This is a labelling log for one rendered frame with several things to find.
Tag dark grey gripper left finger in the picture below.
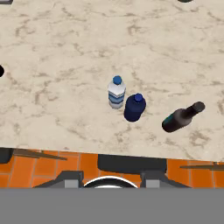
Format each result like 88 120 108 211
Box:
34 170 85 189

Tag dark glass bottle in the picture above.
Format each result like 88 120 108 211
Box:
161 101 207 134

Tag dark blue plastic bottle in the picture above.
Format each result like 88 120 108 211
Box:
123 93 148 123

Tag black stool seat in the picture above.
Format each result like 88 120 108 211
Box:
0 147 14 165

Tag white and black round object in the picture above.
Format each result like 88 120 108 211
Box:
82 175 140 189

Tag brown wooden stool bar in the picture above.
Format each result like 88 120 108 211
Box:
12 149 68 162
179 163 224 172

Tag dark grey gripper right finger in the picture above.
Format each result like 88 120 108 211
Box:
140 170 191 189

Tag white plastic bottle blue cap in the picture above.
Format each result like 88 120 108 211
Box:
107 74 127 110

